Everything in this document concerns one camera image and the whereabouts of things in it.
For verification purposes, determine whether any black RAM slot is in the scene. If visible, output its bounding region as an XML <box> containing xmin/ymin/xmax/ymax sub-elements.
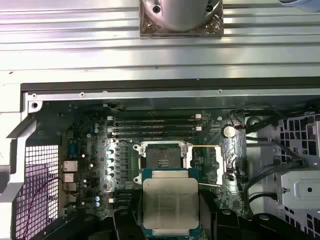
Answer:
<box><xmin>111</xmin><ymin>120</ymin><xmax>198</xmax><ymax>127</ymax></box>
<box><xmin>107</xmin><ymin>115</ymin><xmax>203</xmax><ymax>122</ymax></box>
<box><xmin>111</xmin><ymin>130</ymin><xmax>198</xmax><ymax>138</ymax></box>
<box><xmin>107</xmin><ymin>125</ymin><xmax>204</xmax><ymax>132</ymax></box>

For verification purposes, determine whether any silver metal drive cage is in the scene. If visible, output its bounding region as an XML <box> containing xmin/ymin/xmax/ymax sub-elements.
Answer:
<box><xmin>273</xmin><ymin>112</ymin><xmax>320</xmax><ymax>240</ymax></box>

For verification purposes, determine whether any CPU socket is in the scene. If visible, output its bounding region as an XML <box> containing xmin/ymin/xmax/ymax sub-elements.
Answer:
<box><xmin>133</xmin><ymin>141</ymin><xmax>194</xmax><ymax>185</ymax></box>

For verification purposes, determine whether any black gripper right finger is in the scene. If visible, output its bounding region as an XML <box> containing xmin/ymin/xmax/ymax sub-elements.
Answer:
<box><xmin>198</xmin><ymin>190</ymin><xmax>310</xmax><ymax>240</ymax></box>

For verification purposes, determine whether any green motherboard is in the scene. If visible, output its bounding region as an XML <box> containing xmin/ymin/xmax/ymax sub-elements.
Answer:
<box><xmin>58</xmin><ymin>101</ymin><xmax>247</xmax><ymax>226</ymax></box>

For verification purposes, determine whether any thin red wire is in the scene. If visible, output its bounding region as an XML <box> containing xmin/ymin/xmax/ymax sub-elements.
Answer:
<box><xmin>23</xmin><ymin>174</ymin><xmax>62</xmax><ymax>240</ymax></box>

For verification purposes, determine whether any silver green CPU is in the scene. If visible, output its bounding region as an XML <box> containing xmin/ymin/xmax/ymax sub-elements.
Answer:
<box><xmin>140</xmin><ymin>167</ymin><xmax>201</xmax><ymax>238</ymax></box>

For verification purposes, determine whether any small red black wire plug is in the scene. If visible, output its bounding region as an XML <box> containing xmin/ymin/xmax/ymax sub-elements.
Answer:
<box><xmin>229</xmin><ymin>109</ymin><xmax>246</xmax><ymax>130</ymax></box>

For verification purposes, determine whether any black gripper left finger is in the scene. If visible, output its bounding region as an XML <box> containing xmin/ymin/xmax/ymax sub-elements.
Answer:
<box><xmin>41</xmin><ymin>194</ymin><xmax>146</xmax><ymax>240</ymax></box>

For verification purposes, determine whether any thin black cable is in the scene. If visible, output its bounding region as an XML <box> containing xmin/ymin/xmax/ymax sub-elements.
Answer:
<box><xmin>271</xmin><ymin>139</ymin><xmax>305</xmax><ymax>163</ymax></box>

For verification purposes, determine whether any thick black cable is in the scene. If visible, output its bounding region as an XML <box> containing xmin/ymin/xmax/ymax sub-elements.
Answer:
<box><xmin>246</xmin><ymin>191</ymin><xmax>279</xmax><ymax>204</ymax></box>

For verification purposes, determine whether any black silver PC case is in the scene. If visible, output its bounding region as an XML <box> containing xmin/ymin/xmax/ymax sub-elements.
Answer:
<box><xmin>0</xmin><ymin>74</ymin><xmax>320</xmax><ymax>240</ymax></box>

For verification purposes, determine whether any round coin battery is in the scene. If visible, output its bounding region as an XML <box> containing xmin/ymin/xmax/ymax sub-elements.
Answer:
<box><xmin>221</xmin><ymin>124</ymin><xmax>236</xmax><ymax>138</ymax></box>

